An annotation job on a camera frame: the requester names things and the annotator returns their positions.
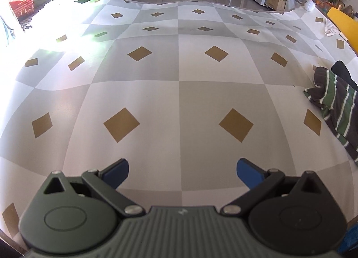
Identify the black folded garment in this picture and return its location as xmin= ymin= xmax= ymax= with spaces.
xmin=331 ymin=61 xmax=358 ymax=91

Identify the white teal cloth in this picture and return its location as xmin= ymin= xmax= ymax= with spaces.
xmin=0 ymin=15 xmax=25 ymax=49

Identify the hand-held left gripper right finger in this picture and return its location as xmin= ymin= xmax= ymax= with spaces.
xmin=221 ymin=158 xmax=325 ymax=217

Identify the yellow board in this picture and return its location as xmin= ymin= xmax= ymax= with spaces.
xmin=327 ymin=7 xmax=358 ymax=55

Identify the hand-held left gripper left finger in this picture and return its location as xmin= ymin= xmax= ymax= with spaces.
xmin=43 ymin=159 xmax=146 ymax=217

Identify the blue plastic object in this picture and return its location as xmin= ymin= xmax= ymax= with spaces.
xmin=337 ymin=223 xmax=358 ymax=256

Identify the paper receipt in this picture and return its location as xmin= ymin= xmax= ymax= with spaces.
xmin=324 ymin=19 xmax=342 ymax=37

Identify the green brown striped t-shirt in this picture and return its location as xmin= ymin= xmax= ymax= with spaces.
xmin=303 ymin=66 xmax=358 ymax=166

